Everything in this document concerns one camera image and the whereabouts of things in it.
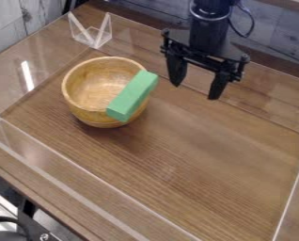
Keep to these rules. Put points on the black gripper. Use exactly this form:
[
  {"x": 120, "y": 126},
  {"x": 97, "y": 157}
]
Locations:
[{"x": 228, "y": 59}]

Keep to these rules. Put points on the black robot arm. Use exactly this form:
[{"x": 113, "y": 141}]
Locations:
[{"x": 203, "y": 46}]

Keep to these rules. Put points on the green rectangular block stick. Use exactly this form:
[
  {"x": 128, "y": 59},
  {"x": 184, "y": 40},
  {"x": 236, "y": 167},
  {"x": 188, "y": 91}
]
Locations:
[{"x": 125, "y": 103}]

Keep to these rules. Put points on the wooden bowl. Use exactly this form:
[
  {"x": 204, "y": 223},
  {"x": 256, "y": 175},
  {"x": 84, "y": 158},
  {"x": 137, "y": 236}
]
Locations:
[{"x": 91, "y": 85}]

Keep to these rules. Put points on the clear acrylic tray wall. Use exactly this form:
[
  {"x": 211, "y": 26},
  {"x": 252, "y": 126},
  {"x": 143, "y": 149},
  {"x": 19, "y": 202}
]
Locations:
[{"x": 97, "y": 211}]

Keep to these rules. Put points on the black table leg bracket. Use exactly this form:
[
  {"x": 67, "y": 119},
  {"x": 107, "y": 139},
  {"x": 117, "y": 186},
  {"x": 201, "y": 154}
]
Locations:
[{"x": 44, "y": 228}]

